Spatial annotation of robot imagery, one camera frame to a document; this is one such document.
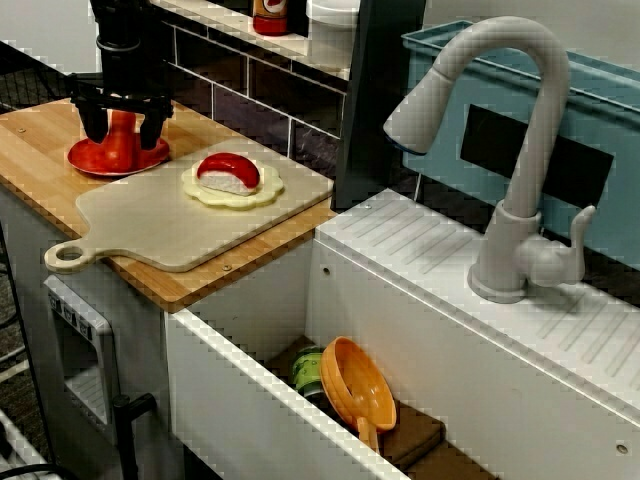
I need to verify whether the black cable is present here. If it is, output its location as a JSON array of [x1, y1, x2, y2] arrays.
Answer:
[[0, 462, 69, 480]]

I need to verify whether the white cup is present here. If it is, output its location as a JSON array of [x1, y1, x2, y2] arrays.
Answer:
[[304, 0, 361, 71]]

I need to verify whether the red toy sausage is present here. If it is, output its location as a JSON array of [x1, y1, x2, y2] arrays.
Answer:
[[102, 107, 141, 172]]

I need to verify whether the white toy sink unit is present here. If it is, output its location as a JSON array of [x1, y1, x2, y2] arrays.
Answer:
[[162, 187, 640, 480]]

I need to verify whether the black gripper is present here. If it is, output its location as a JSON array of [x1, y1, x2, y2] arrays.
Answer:
[[67, 47, 176, 151]]

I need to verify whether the cream flower-shaped plate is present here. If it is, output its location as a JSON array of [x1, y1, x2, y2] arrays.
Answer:
[[180, 158, 287, 211]]

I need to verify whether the grey toy faucet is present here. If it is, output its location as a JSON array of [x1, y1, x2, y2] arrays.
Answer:
[[382, 15, 599, 305]]

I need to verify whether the white shelf ledge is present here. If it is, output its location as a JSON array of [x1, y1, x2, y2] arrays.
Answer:
[[149, 0, 351, 81]]

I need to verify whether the dark tile backsplash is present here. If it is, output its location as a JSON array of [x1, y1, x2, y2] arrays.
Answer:
[[159, 22, 351, 181]]

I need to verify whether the green toy can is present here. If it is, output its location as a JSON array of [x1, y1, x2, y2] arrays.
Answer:
[[291, 347, 326, 399]]

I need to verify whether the black cabinet handle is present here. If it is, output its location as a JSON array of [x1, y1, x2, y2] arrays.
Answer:
[[110, 392, 159, 480]]

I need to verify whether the red and white toy sushi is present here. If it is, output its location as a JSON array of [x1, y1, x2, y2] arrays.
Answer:
[[195, 152, 261, 195]]

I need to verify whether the white metal frame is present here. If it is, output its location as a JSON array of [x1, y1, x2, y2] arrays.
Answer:
[[0, 407, 49, 480]]

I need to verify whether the red condiment bottle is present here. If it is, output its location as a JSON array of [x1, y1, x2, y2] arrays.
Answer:
[[251, 0, 291, 36]]

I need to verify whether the beige cutting board with handle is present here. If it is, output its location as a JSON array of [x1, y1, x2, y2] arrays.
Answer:
[[43, 137, 335, 275]]

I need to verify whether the grey toy dishwasher panel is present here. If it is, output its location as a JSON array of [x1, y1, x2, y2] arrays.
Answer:
[[43, 273, 121, 426]]

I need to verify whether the orange toy strainer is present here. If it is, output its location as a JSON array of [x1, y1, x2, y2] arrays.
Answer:
[[318, 335, 399, 451]]

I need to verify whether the red round plate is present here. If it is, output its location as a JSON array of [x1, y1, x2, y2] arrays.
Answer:
[[67, 135, 172, 177]]

